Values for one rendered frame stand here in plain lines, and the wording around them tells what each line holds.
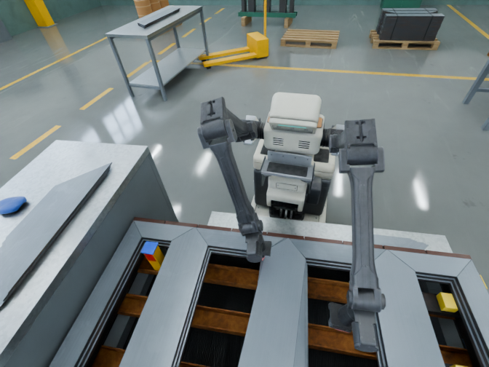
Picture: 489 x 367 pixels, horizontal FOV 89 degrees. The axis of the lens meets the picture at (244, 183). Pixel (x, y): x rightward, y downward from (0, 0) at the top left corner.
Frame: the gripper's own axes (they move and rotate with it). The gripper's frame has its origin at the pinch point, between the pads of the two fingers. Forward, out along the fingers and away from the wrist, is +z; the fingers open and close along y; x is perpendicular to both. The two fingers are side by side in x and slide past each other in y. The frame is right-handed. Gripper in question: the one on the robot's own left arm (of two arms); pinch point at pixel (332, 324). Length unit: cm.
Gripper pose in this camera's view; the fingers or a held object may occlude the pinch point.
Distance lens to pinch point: 99.5
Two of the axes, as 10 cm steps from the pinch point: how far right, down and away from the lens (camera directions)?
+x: 1.7, -7.0, 6.9
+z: -2.0, 6.6, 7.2
